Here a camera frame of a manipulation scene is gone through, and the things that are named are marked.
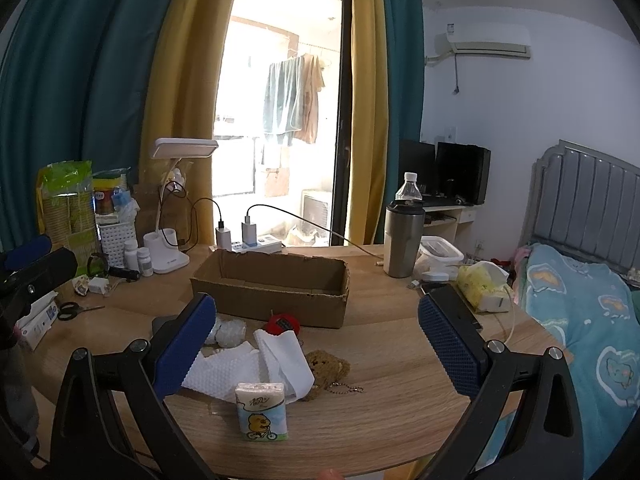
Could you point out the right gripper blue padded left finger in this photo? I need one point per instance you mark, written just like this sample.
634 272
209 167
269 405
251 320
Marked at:
176 341

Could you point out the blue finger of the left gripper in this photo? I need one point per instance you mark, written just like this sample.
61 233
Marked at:
20 257

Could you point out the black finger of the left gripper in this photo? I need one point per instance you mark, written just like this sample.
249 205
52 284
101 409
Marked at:
48 272

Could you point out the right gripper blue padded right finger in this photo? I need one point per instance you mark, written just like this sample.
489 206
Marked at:
452 331

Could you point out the cartoon tissue pack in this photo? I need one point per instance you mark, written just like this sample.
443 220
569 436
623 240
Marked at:
262 411

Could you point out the brown teddy bear keychain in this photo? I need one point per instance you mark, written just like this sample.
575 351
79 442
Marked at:
330 373

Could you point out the white small box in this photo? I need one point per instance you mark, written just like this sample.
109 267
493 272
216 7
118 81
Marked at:
32 328

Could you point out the black scissors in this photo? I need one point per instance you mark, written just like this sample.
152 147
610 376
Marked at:
70 310

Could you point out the white perforated basket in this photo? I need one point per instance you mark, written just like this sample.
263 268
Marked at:
113 238

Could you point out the green paper cup package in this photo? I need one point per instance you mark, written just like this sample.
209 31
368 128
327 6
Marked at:
64 192

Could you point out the white pill bottle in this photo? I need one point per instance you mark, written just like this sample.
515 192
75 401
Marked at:
145 264
131 254

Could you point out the yellow tissue pack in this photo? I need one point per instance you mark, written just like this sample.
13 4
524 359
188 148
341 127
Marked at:
485 287

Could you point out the white desk lamp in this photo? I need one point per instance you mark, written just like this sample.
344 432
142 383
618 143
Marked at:
172 226

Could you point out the white paper towel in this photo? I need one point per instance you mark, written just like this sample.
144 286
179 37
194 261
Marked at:
277 358

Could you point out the red round tape measure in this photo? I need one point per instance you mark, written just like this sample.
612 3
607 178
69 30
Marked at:
281 323

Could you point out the white plastic container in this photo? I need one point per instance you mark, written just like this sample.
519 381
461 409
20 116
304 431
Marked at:
438 260

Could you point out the white power strip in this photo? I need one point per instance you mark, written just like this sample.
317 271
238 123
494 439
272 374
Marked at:
264 245

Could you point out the blue patterned blanket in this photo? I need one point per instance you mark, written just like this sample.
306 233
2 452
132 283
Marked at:
589 309

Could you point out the brown cardboard box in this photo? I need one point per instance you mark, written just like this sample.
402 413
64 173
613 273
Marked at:
257 286

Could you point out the white tv stand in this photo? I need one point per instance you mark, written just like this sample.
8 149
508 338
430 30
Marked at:
448 221

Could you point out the steel travel tumbler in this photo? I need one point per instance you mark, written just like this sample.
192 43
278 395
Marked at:
403 228

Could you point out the clear plastic water bottle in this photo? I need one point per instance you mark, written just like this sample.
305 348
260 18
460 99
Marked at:
409 191

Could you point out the right yellow curtain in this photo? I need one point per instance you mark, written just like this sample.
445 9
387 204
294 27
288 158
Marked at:
369 119

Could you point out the yellow curtain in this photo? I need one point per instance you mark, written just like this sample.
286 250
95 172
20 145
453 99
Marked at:
369 119
182 92

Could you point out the black monitor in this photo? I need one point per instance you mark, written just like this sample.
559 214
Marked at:
447 173

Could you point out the grey bed headboard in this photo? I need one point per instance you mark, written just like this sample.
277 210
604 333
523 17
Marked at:
585 204

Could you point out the left yellow curtain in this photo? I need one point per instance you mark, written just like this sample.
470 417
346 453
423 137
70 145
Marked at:
182 92

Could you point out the left teal curtain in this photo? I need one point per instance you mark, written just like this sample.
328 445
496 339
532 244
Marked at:
73 87

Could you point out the teal curtain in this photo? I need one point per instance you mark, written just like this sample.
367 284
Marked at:
404 27
73 87

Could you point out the hanging laundry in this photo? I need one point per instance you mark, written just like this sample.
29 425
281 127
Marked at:
291 104

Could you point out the white air conditioner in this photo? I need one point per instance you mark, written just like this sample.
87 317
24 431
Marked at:
493 39

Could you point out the right teal curtain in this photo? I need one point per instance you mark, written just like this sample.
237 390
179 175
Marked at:
404 27

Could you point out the white charger with black cable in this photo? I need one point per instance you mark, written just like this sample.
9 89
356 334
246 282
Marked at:
222 235

